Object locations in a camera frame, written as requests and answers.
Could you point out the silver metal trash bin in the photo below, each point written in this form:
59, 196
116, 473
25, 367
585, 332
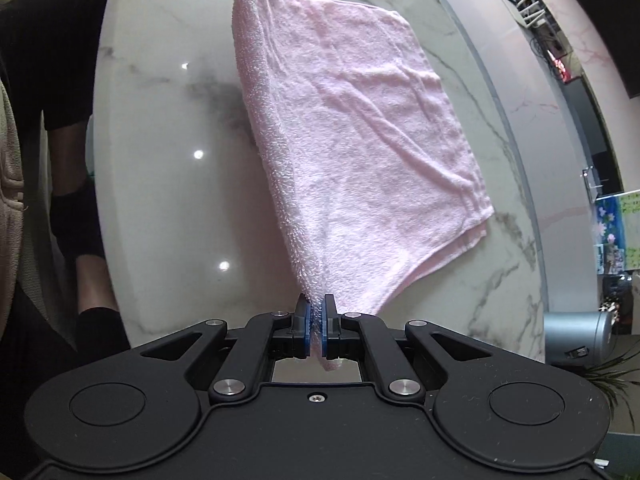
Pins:
579, 339

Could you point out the pink terry towel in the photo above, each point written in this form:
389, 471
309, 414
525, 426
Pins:
374, 183

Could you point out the person in black clothes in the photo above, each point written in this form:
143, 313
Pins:
49, 50

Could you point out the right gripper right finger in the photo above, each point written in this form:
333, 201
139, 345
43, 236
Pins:
367, 340

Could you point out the green potted plant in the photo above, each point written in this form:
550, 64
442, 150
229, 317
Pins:
618, 378

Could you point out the beige knitted fabric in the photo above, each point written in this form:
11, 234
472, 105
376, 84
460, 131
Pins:
11, 206

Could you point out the white wifi router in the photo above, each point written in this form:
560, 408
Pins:
530, 13

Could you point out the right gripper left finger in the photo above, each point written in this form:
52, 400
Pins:
252, 351

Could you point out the lotus painting with calligraphy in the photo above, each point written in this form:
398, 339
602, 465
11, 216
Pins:
617, 233

